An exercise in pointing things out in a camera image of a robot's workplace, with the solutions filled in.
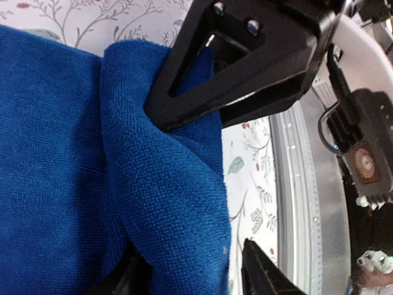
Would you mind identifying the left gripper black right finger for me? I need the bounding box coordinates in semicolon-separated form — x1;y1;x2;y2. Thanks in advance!
241;239;305;295

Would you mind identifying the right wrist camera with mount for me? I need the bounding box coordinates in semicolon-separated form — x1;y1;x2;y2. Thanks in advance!
317;45;392;203

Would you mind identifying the front aluminium rail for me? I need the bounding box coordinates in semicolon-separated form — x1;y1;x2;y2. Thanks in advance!
270;79;351;294

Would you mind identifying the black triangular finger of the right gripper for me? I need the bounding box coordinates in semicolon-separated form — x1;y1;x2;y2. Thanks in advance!
145;1;317;131

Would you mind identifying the dark blue towel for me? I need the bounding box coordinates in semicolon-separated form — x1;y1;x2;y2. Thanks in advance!
1;26;231;294

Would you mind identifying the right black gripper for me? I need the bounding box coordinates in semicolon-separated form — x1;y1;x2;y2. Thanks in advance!
274;0;347;34

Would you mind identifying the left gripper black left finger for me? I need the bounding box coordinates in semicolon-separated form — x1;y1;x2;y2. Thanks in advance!
103;252;152;294

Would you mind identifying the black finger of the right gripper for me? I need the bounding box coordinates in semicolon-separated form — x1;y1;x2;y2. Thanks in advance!
220;76;304;128

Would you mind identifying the floral patterned tablecloth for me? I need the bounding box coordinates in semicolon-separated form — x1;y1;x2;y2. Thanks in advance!
0;0;280;295

